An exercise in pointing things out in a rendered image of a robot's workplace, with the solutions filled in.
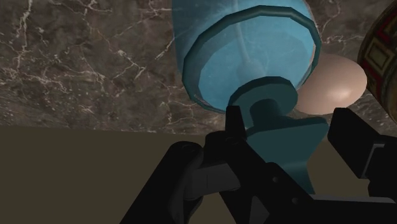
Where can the beige egg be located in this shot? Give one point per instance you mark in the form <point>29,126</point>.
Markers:
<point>333,85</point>

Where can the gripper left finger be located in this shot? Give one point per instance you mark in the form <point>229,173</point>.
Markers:
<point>229,161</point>

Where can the dark patterned round container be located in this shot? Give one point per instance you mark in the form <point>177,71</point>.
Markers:
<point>381,59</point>

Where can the blue spray bottle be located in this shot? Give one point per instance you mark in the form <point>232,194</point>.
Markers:
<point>248,62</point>

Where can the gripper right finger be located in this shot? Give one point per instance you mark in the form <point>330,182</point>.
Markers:
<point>359,145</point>

